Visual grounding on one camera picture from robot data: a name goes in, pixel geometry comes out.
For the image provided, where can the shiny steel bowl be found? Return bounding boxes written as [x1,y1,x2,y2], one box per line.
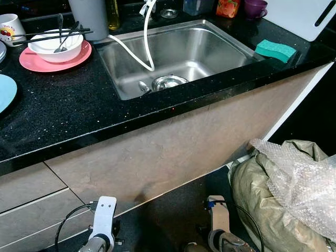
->
[151,75,190,93]

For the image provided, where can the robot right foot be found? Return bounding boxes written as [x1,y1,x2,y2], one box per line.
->
[184,241,211,252]

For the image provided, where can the olive green sack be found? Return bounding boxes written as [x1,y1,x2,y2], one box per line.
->
[229,139,336,252]

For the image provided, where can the beige drawer front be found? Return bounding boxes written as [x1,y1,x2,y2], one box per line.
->
[0,162,70,213]
[0,188,108,250]

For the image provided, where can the beige sink cabinet front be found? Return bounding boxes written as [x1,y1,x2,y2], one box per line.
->
[45,62,334,208]

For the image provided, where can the clear bubble wrap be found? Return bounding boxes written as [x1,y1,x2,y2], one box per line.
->
[248,138,336,242]

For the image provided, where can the steel spoon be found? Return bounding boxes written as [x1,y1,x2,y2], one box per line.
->
[138,80,153,95]
[52,21,80,53]

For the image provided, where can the teal plate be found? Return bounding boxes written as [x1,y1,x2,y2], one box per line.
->
[0,73,18,114]

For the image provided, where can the pink plate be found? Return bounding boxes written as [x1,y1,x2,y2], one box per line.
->
[19,39,92,73]

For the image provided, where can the stainless steel sink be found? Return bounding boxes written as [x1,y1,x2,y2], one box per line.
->
[94,19,265,101]

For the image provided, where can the white bowl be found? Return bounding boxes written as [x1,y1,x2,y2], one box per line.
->
[28,29,85,64]

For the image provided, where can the green sponge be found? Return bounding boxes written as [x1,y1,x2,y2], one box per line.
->
[255,39,298,64]

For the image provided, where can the black chopstick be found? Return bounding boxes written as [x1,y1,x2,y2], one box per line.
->
[10,27,92,38]
[23,30,95,46]

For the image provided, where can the yellow oil bottle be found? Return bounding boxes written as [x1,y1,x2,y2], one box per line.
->
[107,0,121,31]

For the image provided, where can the grey canister with red button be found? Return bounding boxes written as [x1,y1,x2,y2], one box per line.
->
[68,0,110,41]

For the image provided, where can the round steel countertop fitting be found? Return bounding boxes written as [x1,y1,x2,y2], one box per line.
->
[159,7,179,19]

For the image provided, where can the white sink faucet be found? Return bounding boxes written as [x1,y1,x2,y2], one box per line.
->
[139,0,157,20]

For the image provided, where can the red orange pouch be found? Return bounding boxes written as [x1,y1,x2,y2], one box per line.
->
[215,0,241,19]

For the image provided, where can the dark blue container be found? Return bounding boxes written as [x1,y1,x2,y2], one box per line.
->
[183,0,215,16]

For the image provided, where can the white printed mug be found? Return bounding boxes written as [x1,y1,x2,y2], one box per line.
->
[0,13,26,47]

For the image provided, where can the purple mug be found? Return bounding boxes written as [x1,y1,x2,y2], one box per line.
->
[243,0,269,20]

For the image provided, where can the white cutting board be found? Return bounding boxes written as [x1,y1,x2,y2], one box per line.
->
[262,0,336,43]

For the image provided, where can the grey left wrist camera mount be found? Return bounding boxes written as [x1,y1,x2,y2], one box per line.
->
[88,196,118,243]

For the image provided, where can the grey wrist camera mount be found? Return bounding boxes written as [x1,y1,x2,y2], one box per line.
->
[88,196,118,243]
[206,195,232,247]

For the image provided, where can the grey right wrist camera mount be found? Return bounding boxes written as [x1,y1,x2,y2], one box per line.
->
[206,195,232,247]

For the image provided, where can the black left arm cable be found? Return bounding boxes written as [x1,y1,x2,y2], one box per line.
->
[54,201,98,252]

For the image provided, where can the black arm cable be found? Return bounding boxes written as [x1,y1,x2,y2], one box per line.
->
[223,199,266,252]
[54,201,98,252]

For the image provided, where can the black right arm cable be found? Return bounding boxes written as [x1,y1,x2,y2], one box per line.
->
[223,199,266,252]

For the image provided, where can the white flexible hose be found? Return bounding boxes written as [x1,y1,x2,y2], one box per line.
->
[108,0,158,72]

